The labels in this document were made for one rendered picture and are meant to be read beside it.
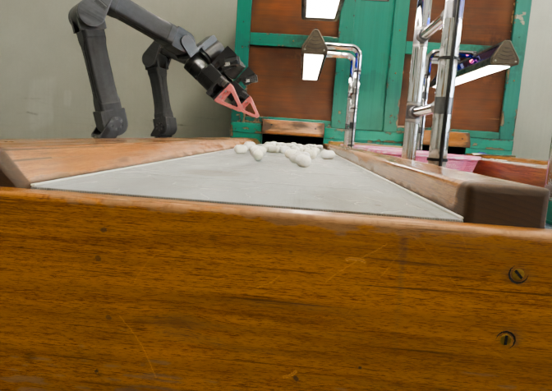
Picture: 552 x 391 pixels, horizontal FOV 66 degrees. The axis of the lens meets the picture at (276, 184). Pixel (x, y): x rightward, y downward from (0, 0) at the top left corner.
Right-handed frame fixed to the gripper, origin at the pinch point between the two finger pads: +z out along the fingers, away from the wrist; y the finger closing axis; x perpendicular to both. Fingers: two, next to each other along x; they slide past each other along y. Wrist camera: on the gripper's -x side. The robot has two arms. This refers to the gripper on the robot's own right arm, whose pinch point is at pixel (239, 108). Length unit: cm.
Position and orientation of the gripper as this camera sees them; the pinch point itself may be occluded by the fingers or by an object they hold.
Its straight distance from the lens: 126.7
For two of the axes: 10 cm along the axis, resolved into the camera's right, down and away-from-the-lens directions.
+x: -6.9, 7.1, 1.2
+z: 7.2, 6.9, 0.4
